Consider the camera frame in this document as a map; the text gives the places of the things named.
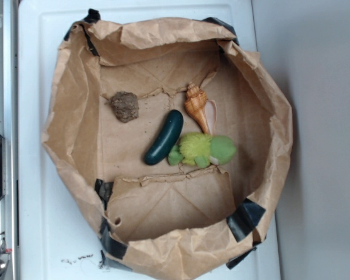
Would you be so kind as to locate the metal rail frame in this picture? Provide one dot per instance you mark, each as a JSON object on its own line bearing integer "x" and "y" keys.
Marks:
{"x": 9, "y": 248}

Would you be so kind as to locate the brown rough rock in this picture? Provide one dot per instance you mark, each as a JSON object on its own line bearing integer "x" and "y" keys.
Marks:
{"x": 125, "y": 106}

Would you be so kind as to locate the green plush toy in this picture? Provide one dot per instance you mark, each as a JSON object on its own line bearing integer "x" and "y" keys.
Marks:
{"x": 202, "y": 150}

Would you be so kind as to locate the white plastic tray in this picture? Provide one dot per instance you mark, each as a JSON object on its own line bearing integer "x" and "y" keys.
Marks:
{"x": 55, "y": 240}

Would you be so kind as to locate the brown paper bag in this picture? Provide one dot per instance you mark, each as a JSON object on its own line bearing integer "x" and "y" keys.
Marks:
{"x": 167, "y": 222}

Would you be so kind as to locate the dark green plastic pickle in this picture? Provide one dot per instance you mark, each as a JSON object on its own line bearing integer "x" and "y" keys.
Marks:
{"x": 166, "y": 139}

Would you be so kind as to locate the orange conch seashell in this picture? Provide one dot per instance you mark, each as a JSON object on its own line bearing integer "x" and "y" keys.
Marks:
{"x": 201, "y": 109}

